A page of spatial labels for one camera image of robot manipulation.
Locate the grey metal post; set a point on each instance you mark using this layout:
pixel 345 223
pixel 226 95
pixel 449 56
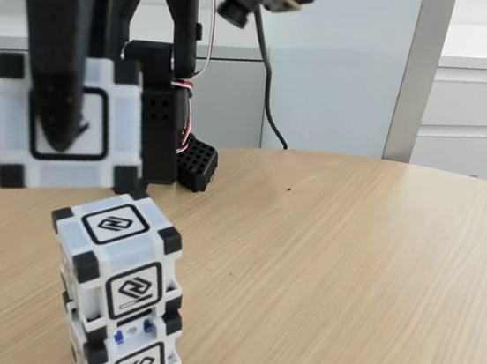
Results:
pixel 427 48

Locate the white drawer cabinet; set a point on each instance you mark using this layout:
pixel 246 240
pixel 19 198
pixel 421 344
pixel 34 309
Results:
pixel 461 111

